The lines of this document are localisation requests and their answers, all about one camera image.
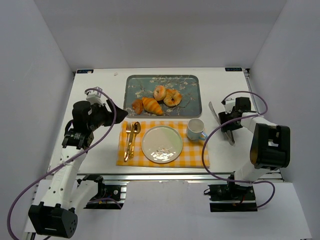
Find aluminium front rail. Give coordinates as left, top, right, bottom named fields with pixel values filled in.
left=47, top=171, right=283, bottom=183

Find striped croissant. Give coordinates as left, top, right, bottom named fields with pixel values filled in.
left=142, top=97, right=164, bottom=116

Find gold fork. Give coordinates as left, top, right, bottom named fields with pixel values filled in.
left=124, top=122, right=132, bottom=162

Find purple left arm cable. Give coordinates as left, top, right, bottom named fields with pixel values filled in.
left=6, top=87, right=118, bottom=240

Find gold knife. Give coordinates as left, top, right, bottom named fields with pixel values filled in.
left=125, top=123, right=136, bottom=161

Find light blue mug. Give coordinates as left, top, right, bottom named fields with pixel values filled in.
left=186, top=118, right=208, bottom=141

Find steel serving tongs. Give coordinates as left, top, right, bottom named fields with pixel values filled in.
left=208, top=101, right=235, bottom=146

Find gold spoon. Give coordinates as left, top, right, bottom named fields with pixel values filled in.
left=129, top=121, right=141, bottom=159

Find blue label corner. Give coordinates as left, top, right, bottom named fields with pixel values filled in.
left=76, top=69, right=94, bottom=74
left=224, top=67, right=243, bottom=72

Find blue label right corner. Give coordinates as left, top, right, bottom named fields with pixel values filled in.
left=224, top=67, right=243, bottom=72

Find yellow checkered cloth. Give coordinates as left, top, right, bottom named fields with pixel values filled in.
left=116, top=121, right=210, bottom=168

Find white ceramic plate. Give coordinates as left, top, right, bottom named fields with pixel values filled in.
left=141, top=125, right=183, bottom=165

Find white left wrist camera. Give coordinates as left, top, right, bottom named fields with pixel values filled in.
left=84, top=86, right=106, bottom=106

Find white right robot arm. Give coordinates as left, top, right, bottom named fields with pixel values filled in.
left=218, top=97, right=291, bottom=187

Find glazed bagel left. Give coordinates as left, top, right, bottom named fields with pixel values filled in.
left=153, top=85, right=167, bottom=101

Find glazed bagel right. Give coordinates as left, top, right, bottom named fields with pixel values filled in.
left=163, top=89, right=182, bottom=107

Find glazed bagel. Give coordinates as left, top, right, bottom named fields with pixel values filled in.
left=163, top=89, right=182, bottom=107
left=153, top=85, right=167, bottom=101

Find blue label left corner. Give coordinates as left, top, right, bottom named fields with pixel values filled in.
left=76, top=69, right=94, bottom=74

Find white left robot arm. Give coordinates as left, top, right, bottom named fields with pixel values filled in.
left=28, top=100, right=128, bottom=239

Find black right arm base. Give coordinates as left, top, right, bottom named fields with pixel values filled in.
left=203, top=182, right=258, bottom=213

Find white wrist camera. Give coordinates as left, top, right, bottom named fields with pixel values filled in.
left=221, top=98, right=236, bottom=114
left=84, top=86, right=106, bottom=106

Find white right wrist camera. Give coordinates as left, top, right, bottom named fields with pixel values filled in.
left=221, top=98, right=236, bottom=114

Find blue floral tray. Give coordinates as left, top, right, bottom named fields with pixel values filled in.
left=123, top=75, right=202, bottom=118

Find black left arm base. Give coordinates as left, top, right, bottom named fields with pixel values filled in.
left=76, top=174, right=125, bottom=210

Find small brown pastry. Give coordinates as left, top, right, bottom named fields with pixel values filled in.
left=131, top=99, right=144, bottom=115

